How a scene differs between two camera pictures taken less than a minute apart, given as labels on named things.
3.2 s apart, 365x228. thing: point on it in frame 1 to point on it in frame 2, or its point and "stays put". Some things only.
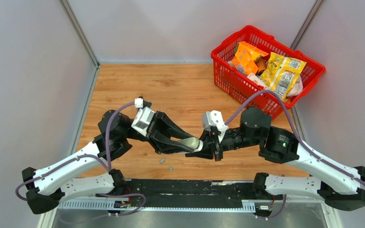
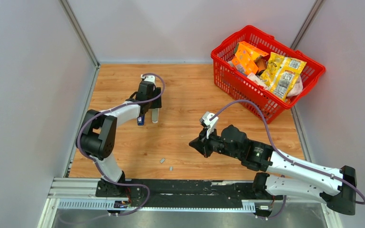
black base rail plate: x=189 y=193 stays put
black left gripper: x=164 y=145 to x=157 y=103
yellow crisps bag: x=288 y=72 stays put
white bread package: x=258 y=80 stays put
